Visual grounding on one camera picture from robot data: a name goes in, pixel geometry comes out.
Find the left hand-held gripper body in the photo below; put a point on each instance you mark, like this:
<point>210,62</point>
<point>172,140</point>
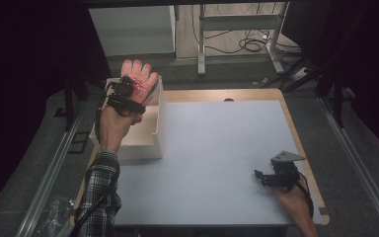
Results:
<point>125,98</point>

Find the white cardboard box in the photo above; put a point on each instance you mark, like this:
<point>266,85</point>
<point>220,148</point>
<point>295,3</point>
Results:
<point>144,149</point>

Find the clear plastic bag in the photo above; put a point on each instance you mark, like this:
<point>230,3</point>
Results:
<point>56,214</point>

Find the person's right hand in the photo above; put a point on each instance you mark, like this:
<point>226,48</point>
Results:
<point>294,200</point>

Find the black metal stand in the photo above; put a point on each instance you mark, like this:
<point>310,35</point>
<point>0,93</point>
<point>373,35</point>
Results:
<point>69,105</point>
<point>337,98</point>

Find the light blue table mat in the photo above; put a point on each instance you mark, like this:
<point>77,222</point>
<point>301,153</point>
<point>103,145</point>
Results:
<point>210,164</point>

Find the white metal desk frame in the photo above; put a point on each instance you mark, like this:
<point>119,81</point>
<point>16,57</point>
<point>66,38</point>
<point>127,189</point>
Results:
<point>240,22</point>

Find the pink winter glove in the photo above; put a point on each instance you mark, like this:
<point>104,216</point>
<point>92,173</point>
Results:
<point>141,79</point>

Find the white cabinet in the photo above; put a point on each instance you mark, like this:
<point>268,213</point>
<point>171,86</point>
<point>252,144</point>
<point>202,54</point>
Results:
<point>131,29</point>

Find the aluminium rail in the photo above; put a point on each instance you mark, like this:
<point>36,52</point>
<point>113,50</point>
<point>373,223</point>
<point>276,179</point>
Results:
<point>358,168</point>
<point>51,174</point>

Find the person's left hand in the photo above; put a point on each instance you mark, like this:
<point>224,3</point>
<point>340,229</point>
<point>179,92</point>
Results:
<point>112,131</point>

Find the black floor bracket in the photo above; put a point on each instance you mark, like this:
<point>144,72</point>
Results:
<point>78,143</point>

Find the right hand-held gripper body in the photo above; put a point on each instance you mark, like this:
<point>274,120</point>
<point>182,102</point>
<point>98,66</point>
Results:
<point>284,174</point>

